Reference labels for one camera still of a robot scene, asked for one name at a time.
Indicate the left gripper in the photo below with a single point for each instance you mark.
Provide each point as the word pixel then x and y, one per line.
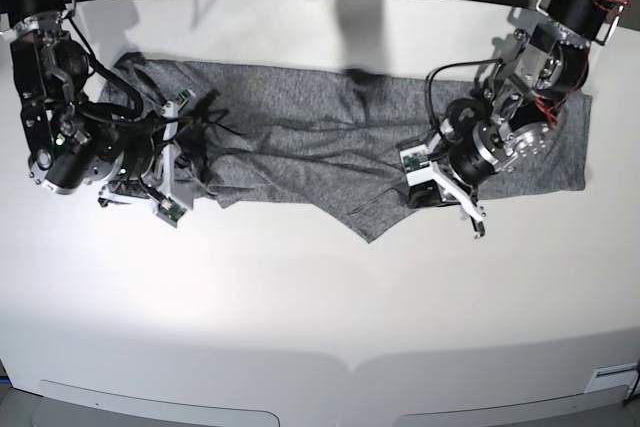
pixel 458 173

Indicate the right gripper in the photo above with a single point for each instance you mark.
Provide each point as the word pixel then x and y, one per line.
pixel 145 171

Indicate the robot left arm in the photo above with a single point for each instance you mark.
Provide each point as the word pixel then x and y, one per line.
pixel 519 103

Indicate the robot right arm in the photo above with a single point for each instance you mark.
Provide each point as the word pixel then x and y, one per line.
pixel 84 124

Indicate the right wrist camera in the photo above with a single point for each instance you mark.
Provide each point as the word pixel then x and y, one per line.
pixel 169 211

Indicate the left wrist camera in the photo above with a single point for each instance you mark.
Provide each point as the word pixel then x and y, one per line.
pixel 415 161

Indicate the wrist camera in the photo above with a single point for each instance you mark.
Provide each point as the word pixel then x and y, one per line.
pixel 169 211
pixel 415 161

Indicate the grey long-sleeve T-shirt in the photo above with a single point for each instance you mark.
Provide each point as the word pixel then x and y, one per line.
pixel 295 136

